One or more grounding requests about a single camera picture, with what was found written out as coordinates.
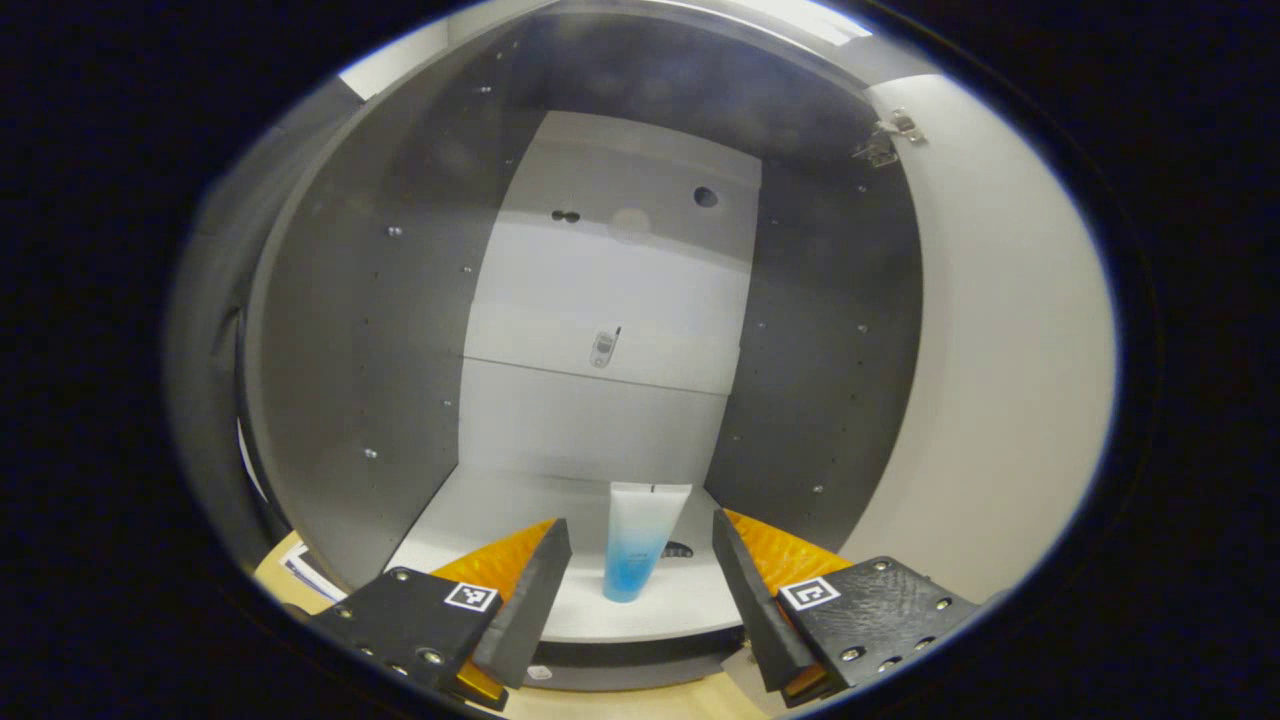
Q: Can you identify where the dark grey cabinet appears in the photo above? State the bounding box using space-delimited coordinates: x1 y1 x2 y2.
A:
240 10 926 691

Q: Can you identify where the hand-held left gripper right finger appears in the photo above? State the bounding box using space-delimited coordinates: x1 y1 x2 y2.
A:
712 507 983 708

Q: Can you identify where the metal door hinge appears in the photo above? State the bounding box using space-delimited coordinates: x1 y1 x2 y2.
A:
852 107 927 169

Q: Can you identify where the white blue tube bottle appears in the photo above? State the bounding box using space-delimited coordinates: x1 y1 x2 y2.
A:
603 481 694 604

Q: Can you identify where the portrait cover book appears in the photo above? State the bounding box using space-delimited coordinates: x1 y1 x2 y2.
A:
278 540 348 603

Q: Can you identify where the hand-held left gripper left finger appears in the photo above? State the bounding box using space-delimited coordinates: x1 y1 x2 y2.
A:
310 517 574 711

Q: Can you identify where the large ceiling light panel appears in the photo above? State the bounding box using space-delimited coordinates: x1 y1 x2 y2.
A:
700 0 873 48

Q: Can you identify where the black backdrop cloth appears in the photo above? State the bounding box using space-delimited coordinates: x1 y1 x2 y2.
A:
163 80 361 571

